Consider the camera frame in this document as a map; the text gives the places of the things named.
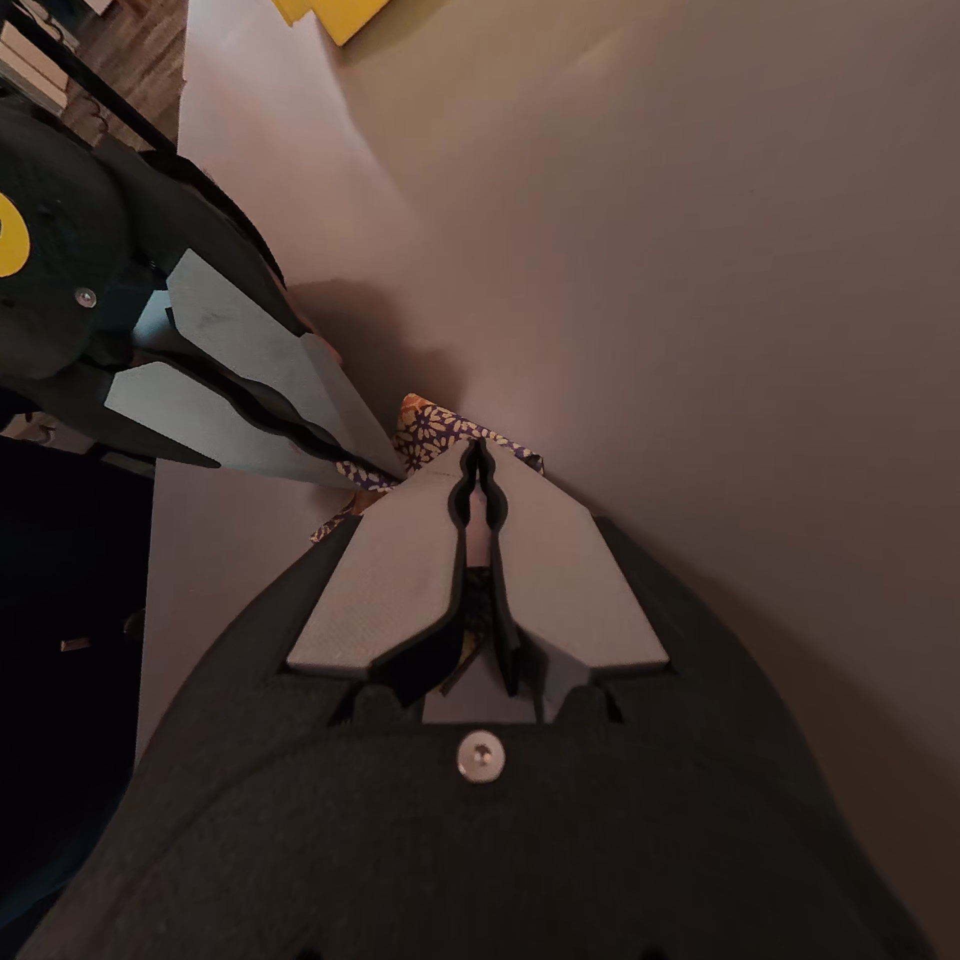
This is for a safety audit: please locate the person's dark clothing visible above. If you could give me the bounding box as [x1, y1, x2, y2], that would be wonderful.
[0, 433, 156, 960]

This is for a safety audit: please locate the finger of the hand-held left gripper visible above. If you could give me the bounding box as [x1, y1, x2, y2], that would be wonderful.
[165, 247, 408, 479]
[103, 361, 400, 492]

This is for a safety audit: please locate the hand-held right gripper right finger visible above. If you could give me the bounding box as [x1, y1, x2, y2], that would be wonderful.
[478, 440, 671, 723]

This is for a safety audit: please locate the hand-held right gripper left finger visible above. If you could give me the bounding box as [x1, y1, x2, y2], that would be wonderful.
[285, 439, 480, 708]

